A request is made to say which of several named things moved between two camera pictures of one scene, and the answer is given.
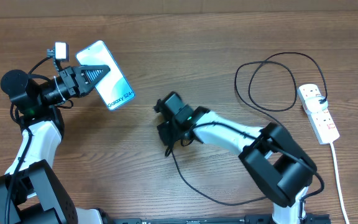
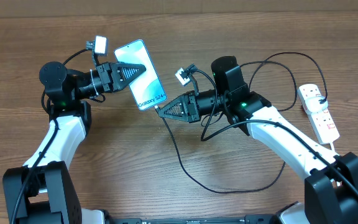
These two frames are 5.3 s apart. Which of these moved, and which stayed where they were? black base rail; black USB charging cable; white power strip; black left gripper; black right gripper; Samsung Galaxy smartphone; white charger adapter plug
Moved: black USB charging cable; black right gripper; black left gripper; Samsung Galaxy smartphone
Stayed: white power strip; black base rail; white charger adapter plug
